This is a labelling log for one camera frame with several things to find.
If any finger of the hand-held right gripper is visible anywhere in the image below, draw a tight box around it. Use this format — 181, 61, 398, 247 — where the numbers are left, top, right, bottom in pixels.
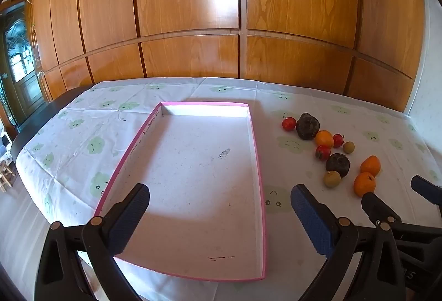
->
411, 175, 442, 207
361, 191, 442, 237

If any pink shallow box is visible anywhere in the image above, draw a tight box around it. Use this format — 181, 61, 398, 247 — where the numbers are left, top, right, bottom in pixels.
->
93, 101, 269, 282

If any short-stemmed mandarin orange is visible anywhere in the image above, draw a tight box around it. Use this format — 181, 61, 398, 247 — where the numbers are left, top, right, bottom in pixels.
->
360, 155, 381, 176

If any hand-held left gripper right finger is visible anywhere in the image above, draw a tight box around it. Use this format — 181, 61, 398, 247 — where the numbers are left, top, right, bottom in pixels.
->
290, 184, 406, 301

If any small dark water chestnut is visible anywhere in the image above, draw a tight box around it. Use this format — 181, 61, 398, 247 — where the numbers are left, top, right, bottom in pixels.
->
325, 153, 351, 179

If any white cloud-print tablecloth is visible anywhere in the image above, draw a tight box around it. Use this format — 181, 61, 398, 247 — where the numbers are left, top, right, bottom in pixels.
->
15, 76, 442, 301

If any long-stemmed mandarin orange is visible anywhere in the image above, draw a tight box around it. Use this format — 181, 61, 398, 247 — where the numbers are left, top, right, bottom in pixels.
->
353, 172, 377, 197

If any small wooden stool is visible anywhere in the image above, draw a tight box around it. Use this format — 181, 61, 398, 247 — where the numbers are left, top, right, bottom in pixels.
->
0, 159, 16, 193

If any glass panelled wooden door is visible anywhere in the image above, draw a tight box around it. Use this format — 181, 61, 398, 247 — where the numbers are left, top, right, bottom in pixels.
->
0, 1, 45, 129

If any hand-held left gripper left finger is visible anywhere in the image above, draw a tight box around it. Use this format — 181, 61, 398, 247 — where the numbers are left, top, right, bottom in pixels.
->
35, 183, 151, 301

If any stemless mandarin orange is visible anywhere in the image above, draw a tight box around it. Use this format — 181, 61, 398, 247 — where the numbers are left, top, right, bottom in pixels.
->
315, 130, 335, 148

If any large dark water chestnut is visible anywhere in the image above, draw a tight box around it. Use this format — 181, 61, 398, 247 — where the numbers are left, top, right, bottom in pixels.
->
296, 112, 320, 141

